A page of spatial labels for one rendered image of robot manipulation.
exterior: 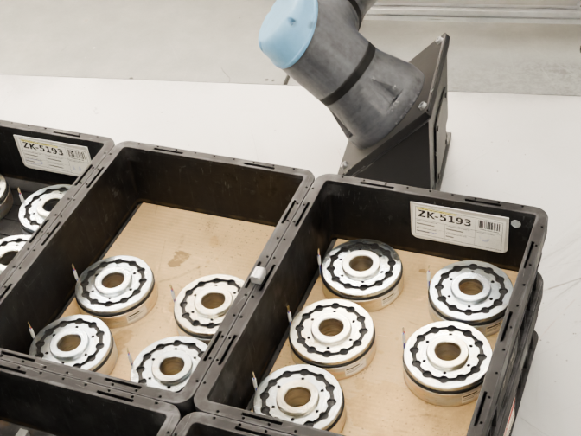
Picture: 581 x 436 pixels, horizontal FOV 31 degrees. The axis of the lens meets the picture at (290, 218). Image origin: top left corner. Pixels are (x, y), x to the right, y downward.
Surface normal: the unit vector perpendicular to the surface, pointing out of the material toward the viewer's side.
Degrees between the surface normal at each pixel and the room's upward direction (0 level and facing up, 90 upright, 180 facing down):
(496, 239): 90
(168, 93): 0
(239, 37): 0
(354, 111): 76
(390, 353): 0
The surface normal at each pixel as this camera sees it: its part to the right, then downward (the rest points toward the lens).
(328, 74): -0.06, 0.51
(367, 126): -0.46, 0.46
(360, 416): -0.11, -0.74
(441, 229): -0.36, 0.65
